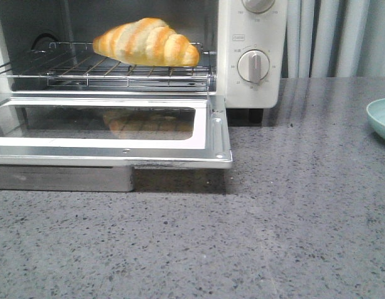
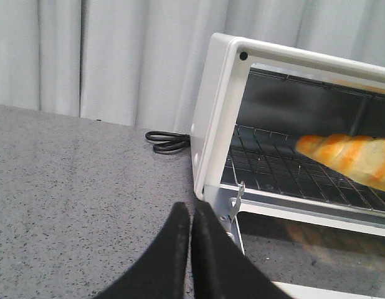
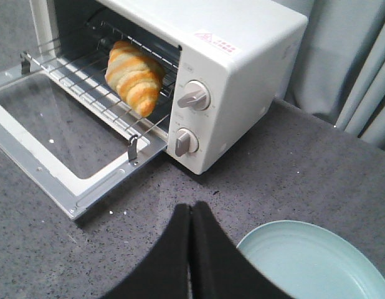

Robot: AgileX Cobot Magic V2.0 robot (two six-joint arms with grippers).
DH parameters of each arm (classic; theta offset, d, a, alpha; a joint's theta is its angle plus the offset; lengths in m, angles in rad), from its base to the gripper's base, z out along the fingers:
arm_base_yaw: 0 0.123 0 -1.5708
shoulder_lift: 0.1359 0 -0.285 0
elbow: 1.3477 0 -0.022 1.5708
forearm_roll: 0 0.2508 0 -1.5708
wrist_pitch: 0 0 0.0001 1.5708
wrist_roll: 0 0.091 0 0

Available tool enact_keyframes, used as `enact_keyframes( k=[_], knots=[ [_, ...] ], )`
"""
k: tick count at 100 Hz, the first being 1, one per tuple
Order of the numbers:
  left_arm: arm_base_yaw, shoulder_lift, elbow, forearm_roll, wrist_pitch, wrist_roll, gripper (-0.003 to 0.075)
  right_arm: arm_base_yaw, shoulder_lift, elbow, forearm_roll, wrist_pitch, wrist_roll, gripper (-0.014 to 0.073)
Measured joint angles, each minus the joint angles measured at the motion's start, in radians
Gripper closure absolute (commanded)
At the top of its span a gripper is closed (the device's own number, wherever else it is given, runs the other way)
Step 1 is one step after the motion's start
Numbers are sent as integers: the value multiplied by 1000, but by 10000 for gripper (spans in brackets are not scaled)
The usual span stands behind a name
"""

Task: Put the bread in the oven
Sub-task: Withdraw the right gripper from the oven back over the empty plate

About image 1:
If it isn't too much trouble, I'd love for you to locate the white glass oven door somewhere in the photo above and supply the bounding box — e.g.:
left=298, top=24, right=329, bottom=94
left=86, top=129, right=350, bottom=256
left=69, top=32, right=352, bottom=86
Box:
left=0, top=93, right=232, bottom=168

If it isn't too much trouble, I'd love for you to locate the orange striped croissant bread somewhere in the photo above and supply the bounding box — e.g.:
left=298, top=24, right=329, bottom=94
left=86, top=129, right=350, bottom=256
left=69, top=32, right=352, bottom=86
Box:
left=92, top=17, right=200, bottom=67

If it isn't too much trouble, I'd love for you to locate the black right oven foot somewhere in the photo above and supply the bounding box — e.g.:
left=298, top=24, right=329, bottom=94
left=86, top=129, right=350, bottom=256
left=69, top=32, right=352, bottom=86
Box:
left=248, top=108, right=264, bottom=125

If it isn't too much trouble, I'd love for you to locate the white Toshiba toaster oven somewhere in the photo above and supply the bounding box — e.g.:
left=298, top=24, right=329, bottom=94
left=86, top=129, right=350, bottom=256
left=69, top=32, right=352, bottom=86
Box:
left=0, top=1, right=287, bottom=111

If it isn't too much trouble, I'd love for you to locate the lower timer knob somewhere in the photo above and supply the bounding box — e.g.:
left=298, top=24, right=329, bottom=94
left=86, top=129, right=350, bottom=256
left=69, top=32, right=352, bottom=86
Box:
left=237, top=50, right=270, bottom=84

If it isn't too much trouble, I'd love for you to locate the upper temperature knob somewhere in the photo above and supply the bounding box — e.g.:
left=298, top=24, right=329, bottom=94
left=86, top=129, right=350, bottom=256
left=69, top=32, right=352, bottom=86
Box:
left=242, top=0, right=275, bottom=14

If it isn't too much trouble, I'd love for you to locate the pale pleated curtain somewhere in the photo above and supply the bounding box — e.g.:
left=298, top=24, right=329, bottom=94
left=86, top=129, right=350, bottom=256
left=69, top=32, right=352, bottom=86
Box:
left=282, top=1, right=385, bottom=78

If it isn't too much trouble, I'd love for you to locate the light green plate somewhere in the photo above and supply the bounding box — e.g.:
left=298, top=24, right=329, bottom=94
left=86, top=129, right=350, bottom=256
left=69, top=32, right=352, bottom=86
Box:
left=366, top=98, right=385, bottom=140

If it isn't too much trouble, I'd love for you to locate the metal wire oven rack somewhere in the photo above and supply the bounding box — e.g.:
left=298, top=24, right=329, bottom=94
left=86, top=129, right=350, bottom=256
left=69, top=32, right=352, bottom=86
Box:
left=0, top=42, right=216, bottom=91

